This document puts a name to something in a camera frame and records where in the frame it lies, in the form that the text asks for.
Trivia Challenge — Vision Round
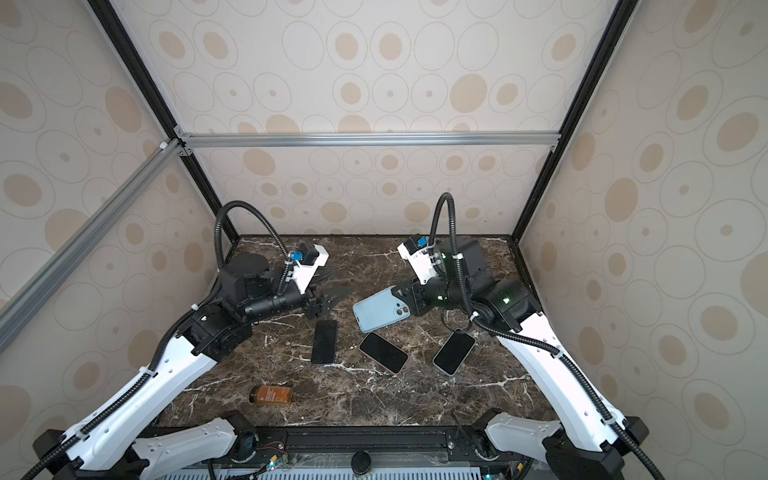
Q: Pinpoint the light blue phone case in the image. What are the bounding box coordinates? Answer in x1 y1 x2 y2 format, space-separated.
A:
353 286 411 333

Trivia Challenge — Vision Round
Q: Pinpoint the black smartphone from case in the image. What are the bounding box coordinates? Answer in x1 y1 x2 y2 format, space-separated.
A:
310 320 338 365

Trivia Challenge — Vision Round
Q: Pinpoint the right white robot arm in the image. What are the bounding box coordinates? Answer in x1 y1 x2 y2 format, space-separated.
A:
390 235 663 479

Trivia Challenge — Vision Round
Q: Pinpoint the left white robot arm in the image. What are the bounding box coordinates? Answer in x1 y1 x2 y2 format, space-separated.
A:
25 245 350 479

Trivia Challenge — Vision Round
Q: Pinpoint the black smartphone on table centre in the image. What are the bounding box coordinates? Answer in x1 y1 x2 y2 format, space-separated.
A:
359 332 408 374

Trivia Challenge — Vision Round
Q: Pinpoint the black smartphone white rim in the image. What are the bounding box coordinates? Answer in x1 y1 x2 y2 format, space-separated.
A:
432 330 476 376

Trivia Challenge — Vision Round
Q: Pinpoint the small orange brown bottle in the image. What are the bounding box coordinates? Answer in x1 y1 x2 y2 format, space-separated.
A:
249 385 293 405

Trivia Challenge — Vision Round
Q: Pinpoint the black round knob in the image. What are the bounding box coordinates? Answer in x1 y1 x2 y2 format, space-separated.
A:
350 451 372 476

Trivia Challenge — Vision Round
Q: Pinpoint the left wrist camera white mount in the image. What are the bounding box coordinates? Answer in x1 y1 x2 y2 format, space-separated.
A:
287 242 329 294

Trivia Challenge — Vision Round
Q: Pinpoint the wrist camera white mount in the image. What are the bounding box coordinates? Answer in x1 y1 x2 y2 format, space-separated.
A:
397 233 439 285
287 242 329 294

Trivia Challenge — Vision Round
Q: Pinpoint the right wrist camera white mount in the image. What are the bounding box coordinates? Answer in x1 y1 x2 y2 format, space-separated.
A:
397 233 439 285

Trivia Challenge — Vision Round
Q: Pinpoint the right black corrugated cable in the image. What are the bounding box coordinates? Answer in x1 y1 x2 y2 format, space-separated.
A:
427 192 652 480

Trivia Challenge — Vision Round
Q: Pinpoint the black corrugated cable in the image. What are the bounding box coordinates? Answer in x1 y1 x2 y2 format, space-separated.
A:
213 200 292 295
427 192 652 480

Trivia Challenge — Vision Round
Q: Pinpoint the left black corrugated cable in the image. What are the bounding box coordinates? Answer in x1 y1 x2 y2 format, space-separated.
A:
213 200 292 295

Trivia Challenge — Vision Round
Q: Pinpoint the silver aluminium rail back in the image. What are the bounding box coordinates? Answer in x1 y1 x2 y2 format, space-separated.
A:
181 131 561 148

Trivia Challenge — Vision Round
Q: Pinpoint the silver aluminium rail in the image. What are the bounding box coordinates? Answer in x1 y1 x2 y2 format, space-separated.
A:
181 131 561 148
1 139 181 350

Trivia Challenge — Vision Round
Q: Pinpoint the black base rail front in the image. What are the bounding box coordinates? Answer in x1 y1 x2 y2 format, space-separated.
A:
193 425 534 478

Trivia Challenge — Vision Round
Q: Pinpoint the silver aluminium rail left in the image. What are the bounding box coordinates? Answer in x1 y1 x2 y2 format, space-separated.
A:
1 139 181 350

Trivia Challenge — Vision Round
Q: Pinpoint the black corner frame post left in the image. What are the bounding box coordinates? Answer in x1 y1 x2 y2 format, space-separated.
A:
85 0 223 216

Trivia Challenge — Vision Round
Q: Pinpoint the black corner frame post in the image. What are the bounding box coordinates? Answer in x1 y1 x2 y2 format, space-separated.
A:
509 0 639 246
85 0 223 216

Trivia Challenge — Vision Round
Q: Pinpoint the black corner frame post right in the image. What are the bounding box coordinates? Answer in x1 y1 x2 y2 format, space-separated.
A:
509 0 639 246

